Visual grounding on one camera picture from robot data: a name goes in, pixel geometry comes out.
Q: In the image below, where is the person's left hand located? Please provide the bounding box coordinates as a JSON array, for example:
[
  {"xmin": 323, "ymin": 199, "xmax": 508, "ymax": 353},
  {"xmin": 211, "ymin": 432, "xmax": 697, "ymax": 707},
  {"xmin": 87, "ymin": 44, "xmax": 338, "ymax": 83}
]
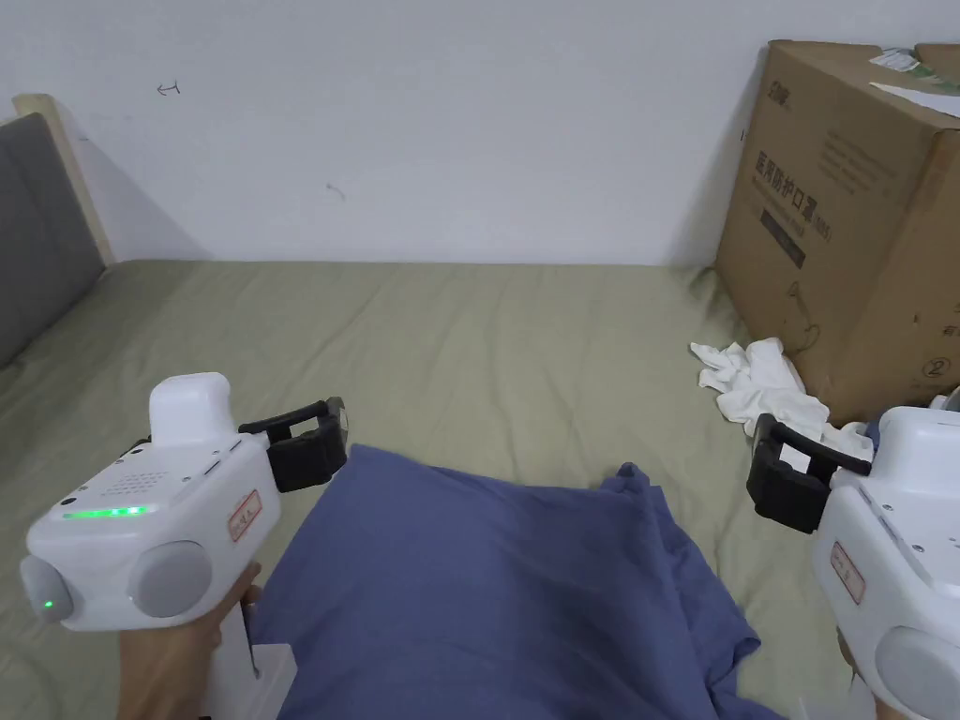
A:
[{"xmin": 112, "ymin": 562, "xmax": 264, "ymax": 720}]

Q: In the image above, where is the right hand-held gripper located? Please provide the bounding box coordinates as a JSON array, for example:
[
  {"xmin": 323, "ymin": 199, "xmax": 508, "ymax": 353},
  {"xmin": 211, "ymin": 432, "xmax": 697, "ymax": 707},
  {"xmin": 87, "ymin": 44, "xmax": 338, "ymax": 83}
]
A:
[{"xmin": 745, "ymin": 404, "xmax": 960, "ymax": 720}]

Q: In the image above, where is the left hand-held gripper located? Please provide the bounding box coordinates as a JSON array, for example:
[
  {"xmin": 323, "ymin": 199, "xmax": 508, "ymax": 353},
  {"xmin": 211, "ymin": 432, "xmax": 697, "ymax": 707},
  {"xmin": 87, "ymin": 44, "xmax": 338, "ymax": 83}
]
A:
[{"xmin": 21, "ymin": 372, "xmax": 352, "ymax": 720}]

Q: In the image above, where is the white crumpled cloth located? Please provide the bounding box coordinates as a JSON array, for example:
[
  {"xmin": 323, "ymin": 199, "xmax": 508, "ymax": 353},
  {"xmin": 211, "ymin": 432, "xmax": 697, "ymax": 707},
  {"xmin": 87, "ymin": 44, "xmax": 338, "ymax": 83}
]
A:
[{"xmin": 689, "ymin": 338, "xmax": 876, "ymax": 460}]

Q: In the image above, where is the dark blue garment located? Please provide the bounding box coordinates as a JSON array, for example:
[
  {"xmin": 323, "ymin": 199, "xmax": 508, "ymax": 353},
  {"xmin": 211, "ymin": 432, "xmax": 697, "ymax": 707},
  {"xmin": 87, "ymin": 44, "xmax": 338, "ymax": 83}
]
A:
[{"xmin": 250, "ymin": 442, "xmax": 788, "ymax": 720}]

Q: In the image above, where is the bed with pale green sheet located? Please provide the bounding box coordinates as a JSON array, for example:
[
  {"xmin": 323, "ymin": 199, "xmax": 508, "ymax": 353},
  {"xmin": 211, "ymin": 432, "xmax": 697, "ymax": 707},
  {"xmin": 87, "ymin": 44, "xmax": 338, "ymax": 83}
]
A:
[{"xmin": 0, "ymin": 258, "xmax": 960, "ymax": 720}]

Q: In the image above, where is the person's right hand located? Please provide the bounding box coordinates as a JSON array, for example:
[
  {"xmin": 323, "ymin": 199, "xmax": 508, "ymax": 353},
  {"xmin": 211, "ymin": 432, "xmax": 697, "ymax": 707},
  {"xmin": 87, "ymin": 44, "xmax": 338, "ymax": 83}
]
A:
[{"xmin": 835, "ymin": 632, "xmax": 892, "ymax": 720}]

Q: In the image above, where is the grey padded headboard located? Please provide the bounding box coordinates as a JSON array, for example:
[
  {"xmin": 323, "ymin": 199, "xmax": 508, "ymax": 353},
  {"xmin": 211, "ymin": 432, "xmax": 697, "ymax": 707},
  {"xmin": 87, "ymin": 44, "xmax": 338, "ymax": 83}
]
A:
[{"xmin": 0, "ymin": 93, "xmax": 118, "ymax": 368}]

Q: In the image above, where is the brown cardboard carton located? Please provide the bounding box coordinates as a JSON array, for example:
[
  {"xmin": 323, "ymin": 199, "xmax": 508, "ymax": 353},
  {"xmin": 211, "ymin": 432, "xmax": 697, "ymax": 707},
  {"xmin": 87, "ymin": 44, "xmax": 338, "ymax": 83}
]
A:
[{"xmin": 712, "ymin": 38, "xmax": 960, "ymax": 428}]

